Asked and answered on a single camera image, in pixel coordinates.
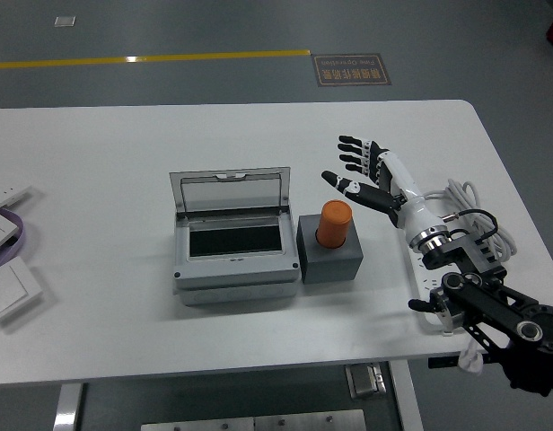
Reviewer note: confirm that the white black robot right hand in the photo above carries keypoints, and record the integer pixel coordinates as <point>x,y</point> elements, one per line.
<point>406,188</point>

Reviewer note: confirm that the orange cylinder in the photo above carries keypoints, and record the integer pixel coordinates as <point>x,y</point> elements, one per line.
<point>332,222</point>

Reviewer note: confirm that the grey box with clear lid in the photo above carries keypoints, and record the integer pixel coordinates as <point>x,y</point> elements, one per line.
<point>236,278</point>

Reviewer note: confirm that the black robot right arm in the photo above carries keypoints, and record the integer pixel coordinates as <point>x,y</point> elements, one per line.
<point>483,310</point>

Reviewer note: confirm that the grey cube with round hole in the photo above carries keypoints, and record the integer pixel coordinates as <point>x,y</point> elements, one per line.
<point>330,265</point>

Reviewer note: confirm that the brown floor sign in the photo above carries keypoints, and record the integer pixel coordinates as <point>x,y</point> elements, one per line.
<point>352,69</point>

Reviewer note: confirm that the black bar under table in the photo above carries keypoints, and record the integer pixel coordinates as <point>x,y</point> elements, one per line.
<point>442,362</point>

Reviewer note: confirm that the white table leg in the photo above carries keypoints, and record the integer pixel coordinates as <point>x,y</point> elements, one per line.
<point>406,399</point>
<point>67,408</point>

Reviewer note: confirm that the silver metal bracket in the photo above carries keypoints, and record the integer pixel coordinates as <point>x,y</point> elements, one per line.
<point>366,381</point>

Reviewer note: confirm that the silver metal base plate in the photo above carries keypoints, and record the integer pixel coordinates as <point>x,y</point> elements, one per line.
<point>303,422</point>

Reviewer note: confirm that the narrow white switch panel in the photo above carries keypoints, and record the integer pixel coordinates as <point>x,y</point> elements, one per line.
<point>9,195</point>

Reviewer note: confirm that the large white switch panel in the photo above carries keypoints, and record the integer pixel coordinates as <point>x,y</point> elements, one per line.
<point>9,289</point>

